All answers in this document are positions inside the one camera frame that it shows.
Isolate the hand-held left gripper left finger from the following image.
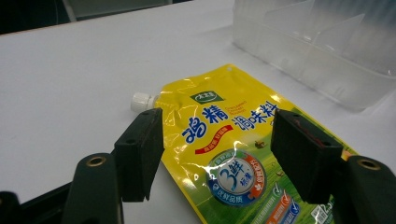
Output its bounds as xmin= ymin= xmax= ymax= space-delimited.
xmin=62 ymin=107 xmax=165 ymax=224

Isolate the clear plastic divided bin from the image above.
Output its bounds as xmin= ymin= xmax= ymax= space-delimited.
xmin=232 ymin=0 xmax=396 ymax=113

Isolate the yellow spouted seasoning pouch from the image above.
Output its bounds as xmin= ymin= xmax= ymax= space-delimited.
xmin=130 ymin=63 xmax=359 ymax=224

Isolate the grey metal stand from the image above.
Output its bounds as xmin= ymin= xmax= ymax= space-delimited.
xmin=61 ymin=0 xmax=174 ymax=22

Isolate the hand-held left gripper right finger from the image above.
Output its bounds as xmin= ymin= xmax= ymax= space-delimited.
xmin=270 ymin=108 xmax=396 ymax=224

